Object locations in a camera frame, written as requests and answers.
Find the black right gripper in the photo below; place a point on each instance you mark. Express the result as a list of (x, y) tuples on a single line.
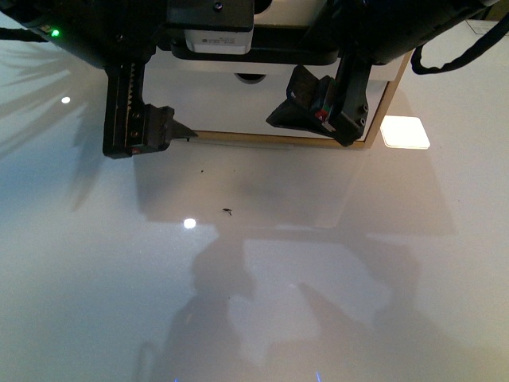
[(363, 33)]

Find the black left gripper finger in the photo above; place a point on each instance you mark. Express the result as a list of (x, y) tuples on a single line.
[(131, 126)]

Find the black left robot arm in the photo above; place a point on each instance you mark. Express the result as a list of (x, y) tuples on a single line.
[(119, 37)]

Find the light wooden drawer cabinet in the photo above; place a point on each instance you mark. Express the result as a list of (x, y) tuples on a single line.
[(381, 89)]

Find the label sticker on table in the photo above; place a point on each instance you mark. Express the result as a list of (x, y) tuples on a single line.
[(481, 27)]

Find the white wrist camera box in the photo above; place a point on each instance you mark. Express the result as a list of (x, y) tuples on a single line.
[(218, 42)]

